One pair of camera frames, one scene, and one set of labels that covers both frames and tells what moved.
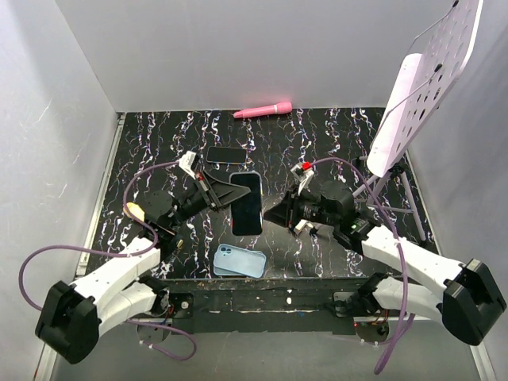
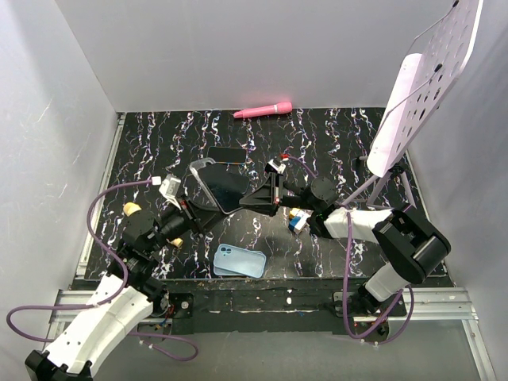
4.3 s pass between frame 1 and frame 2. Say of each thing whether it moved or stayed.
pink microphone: stayed
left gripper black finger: moved
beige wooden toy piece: stayed
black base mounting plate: stayed
